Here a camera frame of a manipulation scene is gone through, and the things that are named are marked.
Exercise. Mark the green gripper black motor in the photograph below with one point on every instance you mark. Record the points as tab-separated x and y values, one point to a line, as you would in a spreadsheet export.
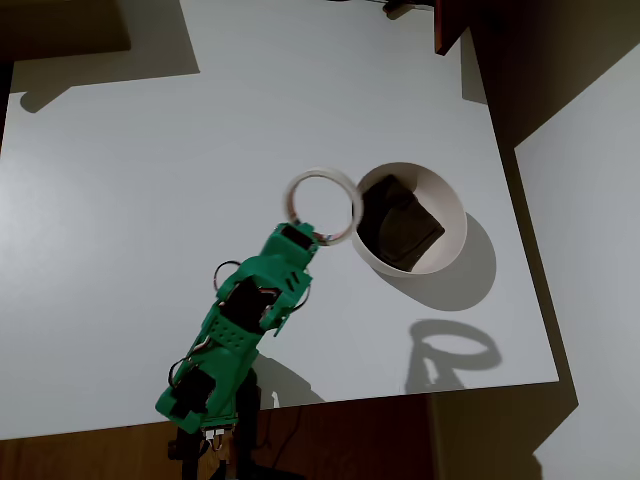
295	236

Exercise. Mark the white masking tape roll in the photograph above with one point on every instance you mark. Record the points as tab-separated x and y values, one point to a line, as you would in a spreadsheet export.
320	173

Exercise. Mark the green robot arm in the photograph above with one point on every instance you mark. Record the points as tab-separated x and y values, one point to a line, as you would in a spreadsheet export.
235	350

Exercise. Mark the dark folded cloth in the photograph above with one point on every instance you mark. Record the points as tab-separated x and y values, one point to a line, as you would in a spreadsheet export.
400	225

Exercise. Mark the white round bowl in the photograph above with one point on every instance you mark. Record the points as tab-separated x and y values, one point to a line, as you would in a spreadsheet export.
442	200

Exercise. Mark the light wooden block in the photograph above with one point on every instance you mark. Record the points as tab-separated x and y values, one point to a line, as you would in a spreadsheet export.
220	450

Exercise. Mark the red-brown wooden panel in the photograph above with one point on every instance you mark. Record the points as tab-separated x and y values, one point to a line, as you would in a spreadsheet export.
446	25

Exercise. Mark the dark furniture piece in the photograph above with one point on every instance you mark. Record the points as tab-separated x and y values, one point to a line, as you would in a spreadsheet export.
60	25

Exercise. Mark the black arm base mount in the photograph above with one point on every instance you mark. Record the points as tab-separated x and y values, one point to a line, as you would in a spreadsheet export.
249	400

